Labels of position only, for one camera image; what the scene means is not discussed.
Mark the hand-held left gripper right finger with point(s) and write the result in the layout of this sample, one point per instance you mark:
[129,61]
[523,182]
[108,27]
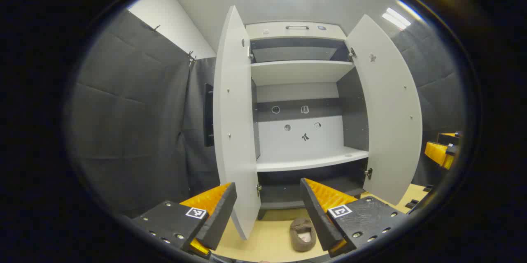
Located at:
[315,213]

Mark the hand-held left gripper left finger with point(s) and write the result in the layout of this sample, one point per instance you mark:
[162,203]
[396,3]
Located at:
[220,213]

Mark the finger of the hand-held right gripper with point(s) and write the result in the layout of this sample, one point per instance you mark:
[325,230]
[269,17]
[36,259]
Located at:
[449,137]
[438,152]

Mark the brown fuzzy shoe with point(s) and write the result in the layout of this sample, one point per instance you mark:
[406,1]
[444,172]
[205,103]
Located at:
[302,236]

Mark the white cabinet door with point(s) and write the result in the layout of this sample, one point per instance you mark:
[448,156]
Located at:
[387,110]
[234,131]

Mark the grey white shoe cabinet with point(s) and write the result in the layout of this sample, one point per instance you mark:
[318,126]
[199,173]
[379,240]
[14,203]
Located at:
[296,71]

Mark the small ceiling light panel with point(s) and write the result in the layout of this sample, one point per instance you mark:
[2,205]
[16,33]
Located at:
[396,18]

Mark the metal cloth clip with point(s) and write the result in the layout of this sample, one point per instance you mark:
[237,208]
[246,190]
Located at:
[192,58]
[155,28]

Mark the black frame foot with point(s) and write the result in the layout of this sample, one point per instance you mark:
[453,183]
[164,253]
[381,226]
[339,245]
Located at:
[428,188]
[411,203]

